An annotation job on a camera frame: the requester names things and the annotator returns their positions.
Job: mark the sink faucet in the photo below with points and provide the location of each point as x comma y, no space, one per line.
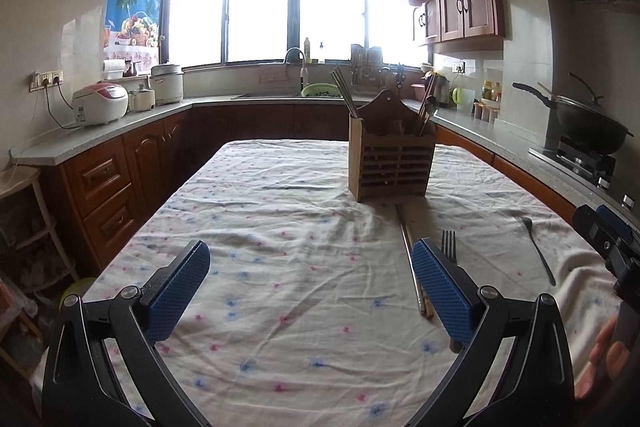
302,72

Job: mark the green cup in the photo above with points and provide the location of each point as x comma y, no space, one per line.
457,98

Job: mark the yellow bottle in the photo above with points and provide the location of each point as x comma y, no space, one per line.
307,52

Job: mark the pink white rice cooker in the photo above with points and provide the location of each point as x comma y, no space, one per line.
100,104

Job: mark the dark chopstick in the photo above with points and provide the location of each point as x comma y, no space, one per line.
342,94

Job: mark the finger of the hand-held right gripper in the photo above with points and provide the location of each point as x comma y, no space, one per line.
612,222

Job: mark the metal chopstick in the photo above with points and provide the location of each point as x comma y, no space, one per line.
348,93
407,247

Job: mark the hanging utensil rack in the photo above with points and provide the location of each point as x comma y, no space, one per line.
395,77

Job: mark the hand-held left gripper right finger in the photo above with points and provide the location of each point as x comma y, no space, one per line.
445,292

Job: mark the paper towel roll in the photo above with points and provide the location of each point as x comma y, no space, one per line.
114,69

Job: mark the wooden lower cabinets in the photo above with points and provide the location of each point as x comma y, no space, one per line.
100,177

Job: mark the small white cooker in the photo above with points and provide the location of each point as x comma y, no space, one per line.
141,101

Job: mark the grey kitchen countertop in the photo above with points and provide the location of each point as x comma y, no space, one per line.
150,117

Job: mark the green basin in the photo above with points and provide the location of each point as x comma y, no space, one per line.
75,289

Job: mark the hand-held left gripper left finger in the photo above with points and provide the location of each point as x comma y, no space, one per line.
180,292

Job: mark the tall white rice cooker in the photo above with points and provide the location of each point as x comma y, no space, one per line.
167,84

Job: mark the metal spoon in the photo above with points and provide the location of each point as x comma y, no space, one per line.
433,106

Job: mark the metal fork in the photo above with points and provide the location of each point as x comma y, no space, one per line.
539,252
448,254

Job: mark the green colander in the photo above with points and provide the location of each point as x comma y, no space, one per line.
317,91

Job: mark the black wok with lid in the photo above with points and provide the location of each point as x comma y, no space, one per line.
590,122

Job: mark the person's right hand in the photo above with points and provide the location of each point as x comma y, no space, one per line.
617,354

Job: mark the wall power strip outlet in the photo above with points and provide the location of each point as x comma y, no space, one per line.
47,79

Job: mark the pink container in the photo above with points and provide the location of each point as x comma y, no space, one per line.
417,91

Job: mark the floral white tablecloth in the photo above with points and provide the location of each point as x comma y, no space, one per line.
300,232

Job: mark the sauce bottles group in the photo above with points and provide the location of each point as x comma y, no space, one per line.
491,91

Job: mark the spice jars set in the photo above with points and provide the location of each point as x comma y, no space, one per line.
486,111

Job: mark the wooden utensil holder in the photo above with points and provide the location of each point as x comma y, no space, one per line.
390,167

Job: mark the gas stove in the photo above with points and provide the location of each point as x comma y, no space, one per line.
580,157

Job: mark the plastic shelf rack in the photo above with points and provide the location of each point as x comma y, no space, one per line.
30,247

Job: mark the window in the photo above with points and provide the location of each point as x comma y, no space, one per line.
260,12

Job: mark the electric kettle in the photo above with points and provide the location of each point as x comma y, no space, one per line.
442,89

